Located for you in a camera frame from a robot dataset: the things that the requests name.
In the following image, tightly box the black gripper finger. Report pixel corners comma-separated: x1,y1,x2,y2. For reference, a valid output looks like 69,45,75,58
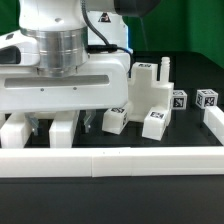
25,113,40,136
83,110,96,133

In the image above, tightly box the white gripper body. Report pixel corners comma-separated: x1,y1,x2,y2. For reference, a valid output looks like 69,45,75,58
0,53,130,113

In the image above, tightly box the white chair back frame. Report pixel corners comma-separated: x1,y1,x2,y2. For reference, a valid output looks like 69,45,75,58
0,111,79,149

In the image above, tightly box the small white tagged block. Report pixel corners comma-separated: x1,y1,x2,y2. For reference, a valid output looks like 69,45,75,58
102,108,128,134

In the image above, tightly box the white chair seat part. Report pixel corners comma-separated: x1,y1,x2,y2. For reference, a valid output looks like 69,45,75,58
128,57,174,122

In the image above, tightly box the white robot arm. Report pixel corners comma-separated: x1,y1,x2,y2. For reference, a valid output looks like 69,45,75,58
0,0,161,115

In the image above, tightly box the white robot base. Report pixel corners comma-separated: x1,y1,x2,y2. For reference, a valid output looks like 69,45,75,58
87,11,132,54

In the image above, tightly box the white obstacle fence bar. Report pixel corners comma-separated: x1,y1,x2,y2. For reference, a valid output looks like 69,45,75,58
0,146,224,178

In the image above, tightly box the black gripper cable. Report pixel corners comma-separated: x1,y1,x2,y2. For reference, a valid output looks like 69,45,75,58
79,0,134,64

